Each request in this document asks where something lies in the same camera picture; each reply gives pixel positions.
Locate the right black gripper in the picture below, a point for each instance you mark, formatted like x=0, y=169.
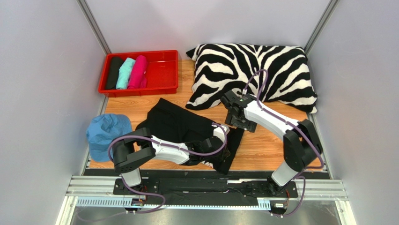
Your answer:
x=242, y=123

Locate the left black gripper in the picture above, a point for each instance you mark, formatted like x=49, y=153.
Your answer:
x=222, y=156

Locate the black t shirt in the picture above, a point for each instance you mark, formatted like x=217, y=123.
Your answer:
x=172, y=123

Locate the blue bucket hat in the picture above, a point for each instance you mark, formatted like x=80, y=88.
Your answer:
x=102, y=130

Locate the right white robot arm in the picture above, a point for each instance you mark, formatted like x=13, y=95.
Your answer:
x=301, y=143

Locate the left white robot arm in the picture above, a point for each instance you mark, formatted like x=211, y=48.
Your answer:
x=130, y=151

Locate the zebra print pillow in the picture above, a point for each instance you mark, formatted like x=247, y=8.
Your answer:
x=272, y=72

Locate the red plastic bin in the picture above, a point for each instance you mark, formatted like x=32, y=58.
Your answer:
x=161, y=74

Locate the rolled pink shirt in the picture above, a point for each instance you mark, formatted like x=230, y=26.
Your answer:
x=138, y=78

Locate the rolled teal shirt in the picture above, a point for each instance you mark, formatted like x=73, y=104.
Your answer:
x=125, y=73

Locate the rolled black shirt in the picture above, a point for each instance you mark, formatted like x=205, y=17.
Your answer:
x=113, y=73

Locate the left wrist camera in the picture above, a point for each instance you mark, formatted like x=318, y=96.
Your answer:
x=221, y=131

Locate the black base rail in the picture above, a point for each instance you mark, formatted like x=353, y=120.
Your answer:
x=210, y=188

